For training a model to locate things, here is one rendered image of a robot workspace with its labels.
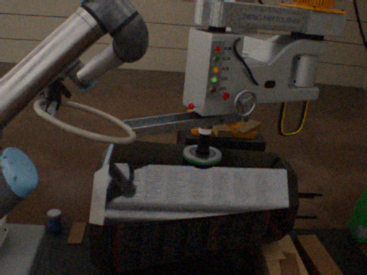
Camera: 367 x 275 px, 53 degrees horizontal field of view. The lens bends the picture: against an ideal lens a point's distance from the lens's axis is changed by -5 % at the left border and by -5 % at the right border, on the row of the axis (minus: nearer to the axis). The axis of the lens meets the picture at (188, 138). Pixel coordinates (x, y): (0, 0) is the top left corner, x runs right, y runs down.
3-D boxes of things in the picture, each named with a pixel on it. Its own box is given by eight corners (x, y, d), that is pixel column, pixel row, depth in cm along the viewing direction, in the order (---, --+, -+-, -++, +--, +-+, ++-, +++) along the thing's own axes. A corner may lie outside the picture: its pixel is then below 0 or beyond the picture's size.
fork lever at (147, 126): (231, 111, 227) (232, 103, 225) (251, 123, 212) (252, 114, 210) (120, 127, 194) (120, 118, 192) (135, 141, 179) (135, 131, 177)
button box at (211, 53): (215, 96, 192) (222, 39, 182) (218, 97, 190) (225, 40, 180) (201, 96, 188) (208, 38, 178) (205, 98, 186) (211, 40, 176)
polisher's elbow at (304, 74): (277, 80, 235) (282, 49, 227) (295, 78, 246) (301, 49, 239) (301, 88, 221) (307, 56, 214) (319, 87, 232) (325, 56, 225)
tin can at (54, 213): (57, 232, 268) (56, 217, 264) (45, 229, 270) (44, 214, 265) (64, 224, 278) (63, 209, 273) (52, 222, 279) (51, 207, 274)
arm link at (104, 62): (169, 37, 120) (96, 80, 176) (143, 6, 115) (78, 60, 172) (147, 60, 115) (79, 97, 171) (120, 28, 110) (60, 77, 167)
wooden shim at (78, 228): (73, 223, 281) (73, 222, 280) (86, 224, 282) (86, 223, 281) (67, 244, 258) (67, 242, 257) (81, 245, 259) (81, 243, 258)
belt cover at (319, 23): (310, 35, 241) (315, 9, 235) (341, 42, 221) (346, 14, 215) (182, 29, 194) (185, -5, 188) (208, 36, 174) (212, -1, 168)
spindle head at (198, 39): (233, 105, 228) (243, 29, 211) (256, 117, 211) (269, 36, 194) (181, 109, 210) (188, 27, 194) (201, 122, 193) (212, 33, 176)
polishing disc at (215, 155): (197, 143, 229) (198, 142, 229) (228, 155, 218) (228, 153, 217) (175, 153, 213) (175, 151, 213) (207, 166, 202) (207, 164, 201)
